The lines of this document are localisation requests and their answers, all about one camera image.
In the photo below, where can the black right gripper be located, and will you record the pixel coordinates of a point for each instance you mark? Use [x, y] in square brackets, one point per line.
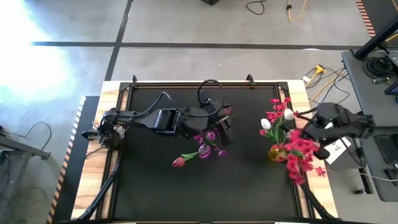
[320, 133]

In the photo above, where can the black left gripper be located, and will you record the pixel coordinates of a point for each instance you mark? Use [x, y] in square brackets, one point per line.
[214, 116]

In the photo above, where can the white tulip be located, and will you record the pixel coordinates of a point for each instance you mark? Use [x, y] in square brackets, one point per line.
[289, 114]
[265, 124]

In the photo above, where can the dark red tulip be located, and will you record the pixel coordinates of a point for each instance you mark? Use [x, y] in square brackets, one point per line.
[178, 162]

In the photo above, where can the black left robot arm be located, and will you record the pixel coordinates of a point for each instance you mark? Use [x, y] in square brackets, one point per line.
[161, 119]

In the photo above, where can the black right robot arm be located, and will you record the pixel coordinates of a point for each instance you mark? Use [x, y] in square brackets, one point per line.
[345, 121]

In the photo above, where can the pink ribbed glass vase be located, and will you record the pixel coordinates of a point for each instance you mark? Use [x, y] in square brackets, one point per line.
[204, 151]

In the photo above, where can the yellow glass vase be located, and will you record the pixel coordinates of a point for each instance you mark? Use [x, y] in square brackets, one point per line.
[275, 153]

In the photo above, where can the large white paper sheet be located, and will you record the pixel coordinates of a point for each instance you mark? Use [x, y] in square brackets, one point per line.
[339, 153]

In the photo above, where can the grey desk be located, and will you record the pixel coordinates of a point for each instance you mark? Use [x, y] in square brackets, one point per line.
[370, 168]
[367, 93]

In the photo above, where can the black keyboard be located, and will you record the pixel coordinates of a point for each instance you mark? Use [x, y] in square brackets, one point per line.
[387, 149]

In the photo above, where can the white power adapter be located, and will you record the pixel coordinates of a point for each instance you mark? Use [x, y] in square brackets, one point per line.
[306, 79]

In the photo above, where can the black table mat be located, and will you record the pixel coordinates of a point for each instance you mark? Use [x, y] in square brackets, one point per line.
[186, 193]

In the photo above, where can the black device with blue screen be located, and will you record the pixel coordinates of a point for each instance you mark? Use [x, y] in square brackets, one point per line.
[392, 89]

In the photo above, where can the black metal pole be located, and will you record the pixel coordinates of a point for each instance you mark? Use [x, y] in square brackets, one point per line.
[376, 39]

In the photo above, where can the black mat with hazard edge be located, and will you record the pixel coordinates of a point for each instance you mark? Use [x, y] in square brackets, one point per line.
[384, 12]
[74, 174]

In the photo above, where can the grey metal stand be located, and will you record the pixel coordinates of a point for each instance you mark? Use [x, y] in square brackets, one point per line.
[18, 148]

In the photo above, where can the black diagonal frame strut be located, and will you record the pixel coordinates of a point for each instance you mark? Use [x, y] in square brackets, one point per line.
[104, 189]
[314, 200]

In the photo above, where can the black frame clamp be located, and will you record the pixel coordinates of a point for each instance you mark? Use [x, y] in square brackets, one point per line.
[134, 79]
[250, 79]

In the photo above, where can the black metal table frame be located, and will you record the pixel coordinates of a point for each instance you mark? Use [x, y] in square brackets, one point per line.
[125, 87]

